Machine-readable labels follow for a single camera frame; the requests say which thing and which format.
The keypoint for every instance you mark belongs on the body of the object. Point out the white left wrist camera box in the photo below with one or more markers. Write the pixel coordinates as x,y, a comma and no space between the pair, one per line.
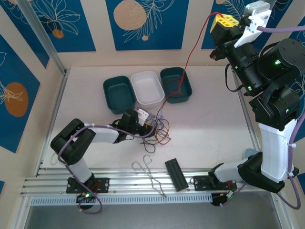
143,115

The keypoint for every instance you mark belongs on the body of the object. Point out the black ribbed metal block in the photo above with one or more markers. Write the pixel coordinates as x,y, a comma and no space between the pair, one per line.
176,174

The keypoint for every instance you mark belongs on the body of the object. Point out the light blue case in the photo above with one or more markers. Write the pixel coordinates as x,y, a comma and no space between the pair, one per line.
250,152

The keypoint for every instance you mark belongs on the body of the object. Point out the aluminium rail frame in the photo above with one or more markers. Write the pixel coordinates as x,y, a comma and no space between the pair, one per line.
133,181

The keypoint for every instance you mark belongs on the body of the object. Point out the small black controller board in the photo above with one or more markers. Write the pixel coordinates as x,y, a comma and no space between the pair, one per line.
87,197
221,199

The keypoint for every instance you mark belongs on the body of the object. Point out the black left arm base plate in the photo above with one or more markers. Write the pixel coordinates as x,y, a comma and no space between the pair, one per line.
102,184

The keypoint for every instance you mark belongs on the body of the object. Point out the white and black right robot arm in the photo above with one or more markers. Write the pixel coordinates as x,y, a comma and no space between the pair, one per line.
274,152

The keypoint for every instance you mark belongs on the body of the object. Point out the dark teal plastic bin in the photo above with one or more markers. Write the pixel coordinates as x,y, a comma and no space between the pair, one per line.
119,95
171,74

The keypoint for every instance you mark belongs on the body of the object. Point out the aluminium corner post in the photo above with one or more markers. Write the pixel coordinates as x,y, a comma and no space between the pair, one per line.
43,33

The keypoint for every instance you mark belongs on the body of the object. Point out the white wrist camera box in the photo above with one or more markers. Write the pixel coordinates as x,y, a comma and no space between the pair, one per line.
255,21
143,115

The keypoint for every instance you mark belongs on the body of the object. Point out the white scissors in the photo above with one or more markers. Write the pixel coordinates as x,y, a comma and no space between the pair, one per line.
53,159

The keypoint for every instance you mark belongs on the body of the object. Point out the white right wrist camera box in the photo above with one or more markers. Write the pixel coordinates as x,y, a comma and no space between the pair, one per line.
255,21

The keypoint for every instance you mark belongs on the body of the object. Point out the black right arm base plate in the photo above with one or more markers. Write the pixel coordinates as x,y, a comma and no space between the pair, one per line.
200,183

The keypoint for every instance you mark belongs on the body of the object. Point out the aluminium side rail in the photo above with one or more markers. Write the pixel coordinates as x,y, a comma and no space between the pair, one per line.
60,90
253,133

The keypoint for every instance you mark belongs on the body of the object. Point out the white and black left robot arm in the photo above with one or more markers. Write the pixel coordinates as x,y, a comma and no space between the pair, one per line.
102,134

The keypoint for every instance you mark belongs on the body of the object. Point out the white plastic bin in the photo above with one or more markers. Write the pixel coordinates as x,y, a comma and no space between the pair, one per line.
147,88

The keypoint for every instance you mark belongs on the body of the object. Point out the silver metal tongs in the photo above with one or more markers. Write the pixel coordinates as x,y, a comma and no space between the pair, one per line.
151,179

